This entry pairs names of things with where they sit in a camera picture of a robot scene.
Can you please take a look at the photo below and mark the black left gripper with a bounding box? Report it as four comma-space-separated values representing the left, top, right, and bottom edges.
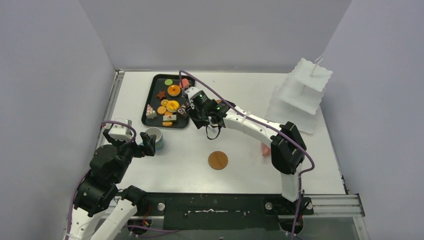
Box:
106, 128, 157, 182

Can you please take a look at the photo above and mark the orange macaron sandwich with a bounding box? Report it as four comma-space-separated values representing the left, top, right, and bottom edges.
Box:
162, 121, 173, 127

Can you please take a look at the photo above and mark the chocolate swirl roll cake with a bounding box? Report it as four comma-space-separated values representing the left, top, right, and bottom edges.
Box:
176, 104, 188, 119

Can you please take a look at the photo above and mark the green layered cake slice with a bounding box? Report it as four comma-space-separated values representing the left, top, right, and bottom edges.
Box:
162, 114, 177, 122

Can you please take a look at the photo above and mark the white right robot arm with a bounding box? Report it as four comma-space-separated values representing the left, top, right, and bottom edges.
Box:
185, 87, 306, 214

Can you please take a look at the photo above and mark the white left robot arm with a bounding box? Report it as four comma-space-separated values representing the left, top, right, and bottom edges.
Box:
64, 120, 157, 240

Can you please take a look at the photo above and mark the blue patterned ceramic cup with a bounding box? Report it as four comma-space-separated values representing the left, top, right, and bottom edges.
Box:
145, 127, 164, 151

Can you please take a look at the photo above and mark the yellow fruit tart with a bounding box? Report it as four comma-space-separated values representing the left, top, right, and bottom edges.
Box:
166, 100, 180, 113

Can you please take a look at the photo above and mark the plain orange round cookie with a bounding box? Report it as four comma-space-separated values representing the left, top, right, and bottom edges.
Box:
157, 106, 167, 115

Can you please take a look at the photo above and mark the pink strawberry cake slice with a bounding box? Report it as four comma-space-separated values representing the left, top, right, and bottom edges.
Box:
179, 78, 190, 90

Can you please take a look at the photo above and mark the black serving tray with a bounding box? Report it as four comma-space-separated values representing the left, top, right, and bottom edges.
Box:
141, 73, 190, 129

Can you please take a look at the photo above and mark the small patterned orange cookie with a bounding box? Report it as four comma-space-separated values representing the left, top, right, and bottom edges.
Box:
160, 99, 169, 107

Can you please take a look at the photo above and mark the brown star cookie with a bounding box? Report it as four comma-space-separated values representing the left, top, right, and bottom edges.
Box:
156, 91, 167, 100

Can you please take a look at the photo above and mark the green round macaron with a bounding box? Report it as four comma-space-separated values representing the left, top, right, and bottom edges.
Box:
164, 79, 173, 86

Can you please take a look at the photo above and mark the near round wooden coaster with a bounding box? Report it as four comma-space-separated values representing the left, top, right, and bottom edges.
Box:
208, 151, 229, 170

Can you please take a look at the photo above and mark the pink ceramic cup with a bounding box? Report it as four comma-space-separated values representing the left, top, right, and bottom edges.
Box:
260, 143, 271, 157

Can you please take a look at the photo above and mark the white three-tier dessert stand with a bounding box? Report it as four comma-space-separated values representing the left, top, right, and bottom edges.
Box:
265, 55, 333, 135

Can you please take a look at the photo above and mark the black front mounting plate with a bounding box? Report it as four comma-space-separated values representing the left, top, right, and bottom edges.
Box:
128, 193, 314, 231

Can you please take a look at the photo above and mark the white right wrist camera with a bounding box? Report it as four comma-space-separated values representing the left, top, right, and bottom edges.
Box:
184, 86, 200, 100

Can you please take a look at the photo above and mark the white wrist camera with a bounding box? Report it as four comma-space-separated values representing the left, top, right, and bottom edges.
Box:
108, 118, 134, 141
184, 86, 200, 100

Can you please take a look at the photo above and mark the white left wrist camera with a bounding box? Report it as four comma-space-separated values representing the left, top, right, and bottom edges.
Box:
108, 118, 134, 141

